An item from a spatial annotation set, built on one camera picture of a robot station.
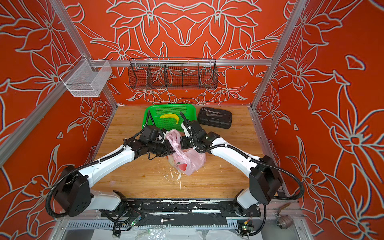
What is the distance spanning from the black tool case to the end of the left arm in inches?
15.0

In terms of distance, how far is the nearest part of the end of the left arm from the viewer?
591mm

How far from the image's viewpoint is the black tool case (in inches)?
40.8
